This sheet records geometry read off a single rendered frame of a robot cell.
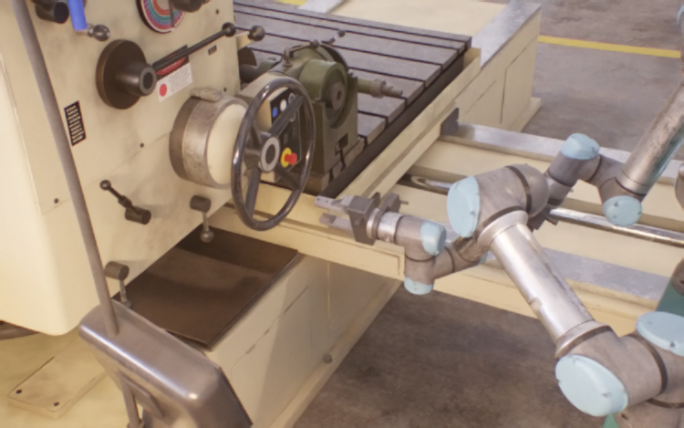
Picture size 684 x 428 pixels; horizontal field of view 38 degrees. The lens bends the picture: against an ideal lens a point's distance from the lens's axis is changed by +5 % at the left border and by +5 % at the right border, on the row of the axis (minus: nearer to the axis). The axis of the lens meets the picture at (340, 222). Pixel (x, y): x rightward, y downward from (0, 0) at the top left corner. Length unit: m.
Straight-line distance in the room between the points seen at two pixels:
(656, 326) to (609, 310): 0.95
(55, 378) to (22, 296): 0.63
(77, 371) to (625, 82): 4.08
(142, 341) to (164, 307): 1.22
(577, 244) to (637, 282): 0.27
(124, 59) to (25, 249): 0.44
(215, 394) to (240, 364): 1.34
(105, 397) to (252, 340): 0.53
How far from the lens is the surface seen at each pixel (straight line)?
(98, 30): 1.98
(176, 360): 1.70
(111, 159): 2.16
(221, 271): 3.11
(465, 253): 2.32
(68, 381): 2.77
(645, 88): 5.97
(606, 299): 2.88
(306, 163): 2.44
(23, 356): 2.94
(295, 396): 3.46
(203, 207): 2.43
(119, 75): 2.08
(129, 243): 2.28
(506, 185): 1.98
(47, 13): 1.92
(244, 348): 3.00
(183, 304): 2.98
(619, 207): 2.24
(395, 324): 3.84
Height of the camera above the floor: 2.37
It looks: 32 degrees down
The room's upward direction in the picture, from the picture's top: 1 degrees counter-clockwise
